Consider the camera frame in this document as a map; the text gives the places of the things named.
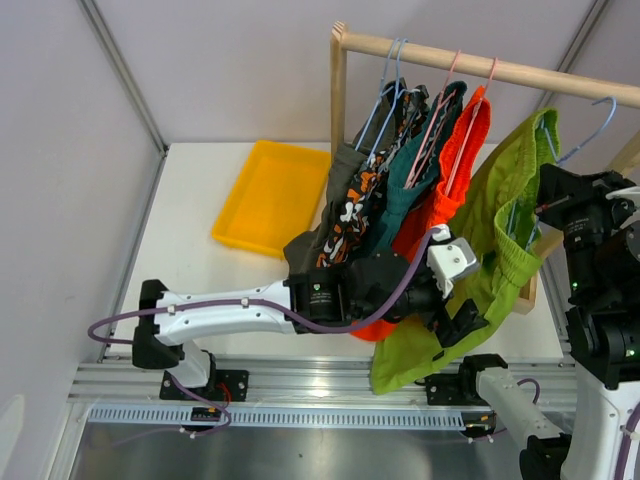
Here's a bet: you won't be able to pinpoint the yellow plastic tray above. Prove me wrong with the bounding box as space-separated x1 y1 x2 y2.
211 140 331 259

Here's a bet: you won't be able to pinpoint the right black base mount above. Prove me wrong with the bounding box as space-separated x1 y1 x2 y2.
414 373 476 406

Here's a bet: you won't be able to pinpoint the orange shorts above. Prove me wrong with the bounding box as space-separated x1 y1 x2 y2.
349 86 491 317

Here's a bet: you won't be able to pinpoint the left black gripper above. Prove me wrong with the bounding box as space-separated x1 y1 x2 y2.
353 236 487 347

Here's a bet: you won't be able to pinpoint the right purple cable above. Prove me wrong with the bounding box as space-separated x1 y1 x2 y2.
514 378 640 480

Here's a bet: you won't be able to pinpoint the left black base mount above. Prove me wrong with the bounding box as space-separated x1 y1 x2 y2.
159 369 250 402

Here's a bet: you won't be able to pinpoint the olive grey shorts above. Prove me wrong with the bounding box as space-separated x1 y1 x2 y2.
283 82 398 274

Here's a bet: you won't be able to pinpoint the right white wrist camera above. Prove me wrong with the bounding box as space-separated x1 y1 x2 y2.
605 186 640 211

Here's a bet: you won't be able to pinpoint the wooden clothes rack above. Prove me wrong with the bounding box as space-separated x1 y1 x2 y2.
329 21 640 316

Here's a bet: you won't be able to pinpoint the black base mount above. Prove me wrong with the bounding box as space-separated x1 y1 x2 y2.
414 373 476 406
159 369 250 402

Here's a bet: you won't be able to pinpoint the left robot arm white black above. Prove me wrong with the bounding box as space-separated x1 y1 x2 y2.
132 247 488 400

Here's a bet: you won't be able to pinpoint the purple cable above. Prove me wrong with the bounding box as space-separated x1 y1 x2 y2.
87 232 441 346
514 378 640 480

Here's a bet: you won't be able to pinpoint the slotted cable duct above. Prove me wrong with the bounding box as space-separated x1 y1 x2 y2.
88 404 465 431

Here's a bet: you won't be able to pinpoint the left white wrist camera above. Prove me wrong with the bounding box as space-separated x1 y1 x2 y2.
426 224 480 299

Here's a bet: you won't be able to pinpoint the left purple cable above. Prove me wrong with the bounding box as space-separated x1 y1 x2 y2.
87 232 441 346

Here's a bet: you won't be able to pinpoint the lime green shorts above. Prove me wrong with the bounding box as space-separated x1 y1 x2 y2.
370 108 561 395

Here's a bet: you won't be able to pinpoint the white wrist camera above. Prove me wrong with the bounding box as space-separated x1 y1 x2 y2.
426 224 480 299
605 186 640 211

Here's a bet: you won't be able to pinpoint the camouflage patterned shorts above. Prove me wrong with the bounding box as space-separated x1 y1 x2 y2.
306 85 430 268

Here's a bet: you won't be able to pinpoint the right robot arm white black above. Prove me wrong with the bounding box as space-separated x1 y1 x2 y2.
456 164 639 479

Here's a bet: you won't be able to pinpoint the aluminium mounting rail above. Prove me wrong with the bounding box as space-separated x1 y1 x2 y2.
68 356 577 411

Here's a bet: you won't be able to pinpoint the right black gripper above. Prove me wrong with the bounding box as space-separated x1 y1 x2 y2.
532 162 640 297

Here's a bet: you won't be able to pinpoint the pink wire hanger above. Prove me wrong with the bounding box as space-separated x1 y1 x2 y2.
442 57 500 194
404 50 461 189

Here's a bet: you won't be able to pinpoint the teal shorts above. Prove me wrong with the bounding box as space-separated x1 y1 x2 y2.
362 81 467 255

